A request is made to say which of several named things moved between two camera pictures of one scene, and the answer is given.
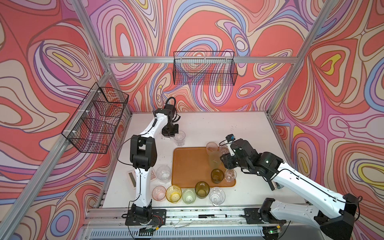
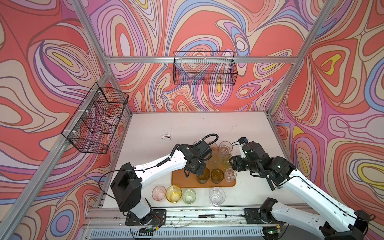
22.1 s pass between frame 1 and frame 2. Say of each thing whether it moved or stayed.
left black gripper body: moved
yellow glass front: stayed
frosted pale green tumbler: stayed
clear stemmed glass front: stayed
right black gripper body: moved
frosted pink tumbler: stayed
